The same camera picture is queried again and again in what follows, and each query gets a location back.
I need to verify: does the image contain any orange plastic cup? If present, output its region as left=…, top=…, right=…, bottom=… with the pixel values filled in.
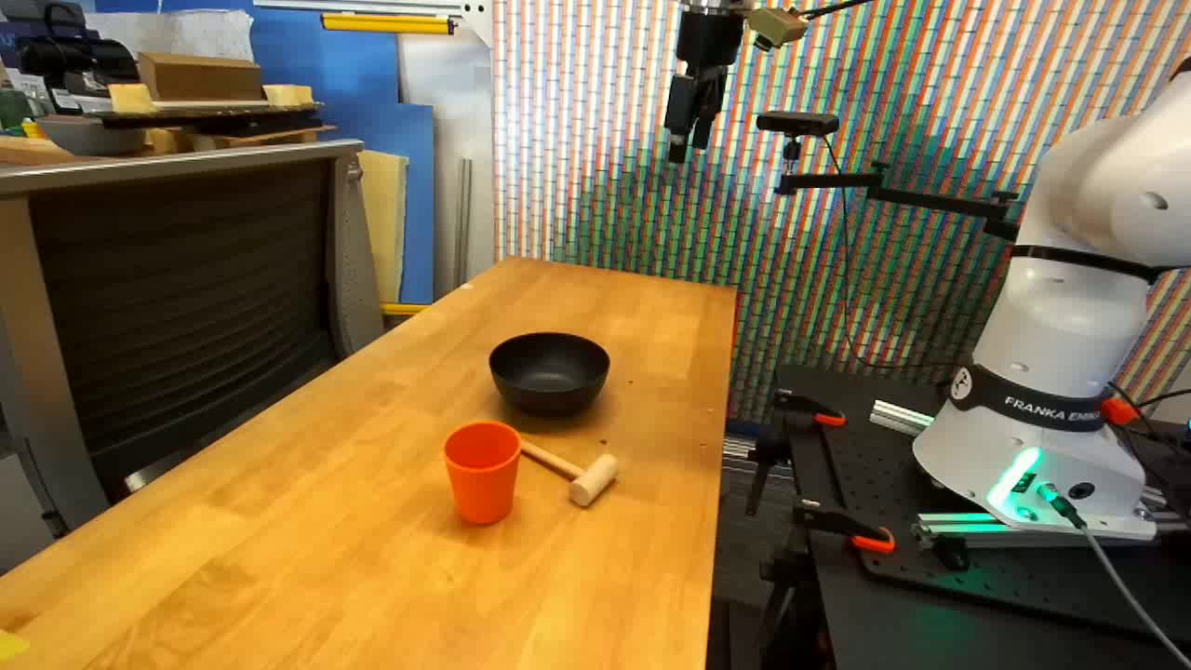
left=443, top=422, right=521, bottom=524

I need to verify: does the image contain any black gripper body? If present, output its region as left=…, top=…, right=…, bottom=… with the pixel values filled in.
left=665, top=0, right=744, bottom=163

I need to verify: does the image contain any cardboard box on cabinet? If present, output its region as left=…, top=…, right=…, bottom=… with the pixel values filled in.
left=139, top=51, right=264, bottom=101

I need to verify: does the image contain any small wooden mallet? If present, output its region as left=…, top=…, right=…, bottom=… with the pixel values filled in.
left=521, top=444, right=618, bottom=509

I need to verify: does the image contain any blue foam board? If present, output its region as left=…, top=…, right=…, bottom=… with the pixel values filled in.
left=250, top=9, right=434, bottom=300

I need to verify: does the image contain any orange-handled clamp far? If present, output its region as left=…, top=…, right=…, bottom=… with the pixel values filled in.
left=772, top=386, right=848, bottom=427

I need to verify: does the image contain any grey cable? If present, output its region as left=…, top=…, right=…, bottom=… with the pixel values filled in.
left=1044, top=484, right=1191, bottom=670

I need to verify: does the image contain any black bowl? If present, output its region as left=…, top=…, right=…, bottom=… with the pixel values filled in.
left=489, top=331, right=610, bottom=417

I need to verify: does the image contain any grey perforated cabinet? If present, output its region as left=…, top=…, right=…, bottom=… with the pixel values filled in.
left=0, top=143, right=383, bottom=532

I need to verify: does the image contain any orange-handled clamp near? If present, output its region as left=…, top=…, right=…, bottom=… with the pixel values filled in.
left=793, top=500, right=896, bottom=555

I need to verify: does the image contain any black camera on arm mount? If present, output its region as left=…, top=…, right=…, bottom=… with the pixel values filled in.
left=754, top=112, right=842, bottom=139

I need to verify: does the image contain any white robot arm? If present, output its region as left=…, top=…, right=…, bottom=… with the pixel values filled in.
left=910, top=65, right=1191, bottom=545

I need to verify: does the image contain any orange-handled clamp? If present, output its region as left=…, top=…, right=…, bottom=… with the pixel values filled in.
left=793, top=500, right=896, bottom=555
left=772, top=386, right=848, bottom=427

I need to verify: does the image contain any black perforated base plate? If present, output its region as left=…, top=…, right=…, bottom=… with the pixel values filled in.
left=772, top=364, right=1145, bottom=635

